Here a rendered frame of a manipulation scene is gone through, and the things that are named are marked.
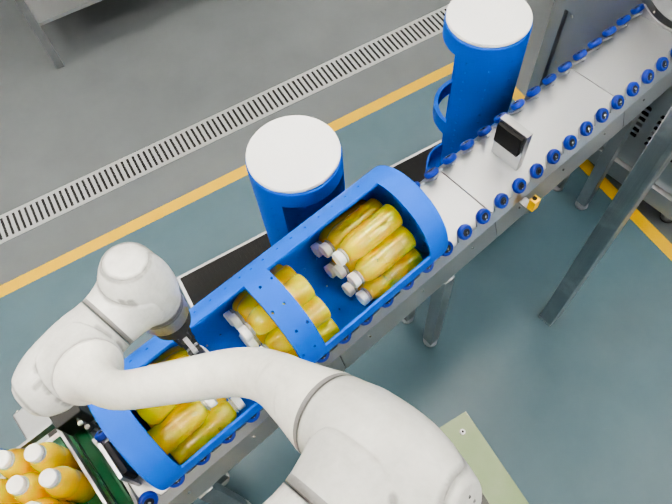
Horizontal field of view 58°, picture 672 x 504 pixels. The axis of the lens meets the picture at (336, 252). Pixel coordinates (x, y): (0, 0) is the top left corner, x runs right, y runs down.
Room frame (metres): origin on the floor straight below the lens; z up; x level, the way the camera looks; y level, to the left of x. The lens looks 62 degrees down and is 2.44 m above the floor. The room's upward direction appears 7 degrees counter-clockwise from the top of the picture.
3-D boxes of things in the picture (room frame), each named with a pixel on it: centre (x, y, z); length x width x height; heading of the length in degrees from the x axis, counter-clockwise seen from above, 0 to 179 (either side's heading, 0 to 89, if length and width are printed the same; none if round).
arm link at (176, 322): (0.45, 0.32, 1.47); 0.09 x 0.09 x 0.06
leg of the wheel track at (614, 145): (1.39, -1.15, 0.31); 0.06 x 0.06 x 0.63; 35
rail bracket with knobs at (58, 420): (0.43, 0.71, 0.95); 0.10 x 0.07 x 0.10; 35
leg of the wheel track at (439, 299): (0.83, -0.35, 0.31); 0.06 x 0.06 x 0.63; 35
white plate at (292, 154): (1.10, 0.09, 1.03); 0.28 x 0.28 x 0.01
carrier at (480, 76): (1.55, -0.59, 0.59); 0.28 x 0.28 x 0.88
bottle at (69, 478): (0.26, 0.68, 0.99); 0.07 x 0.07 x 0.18
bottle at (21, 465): (0.31, 0.79, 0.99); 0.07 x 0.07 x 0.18
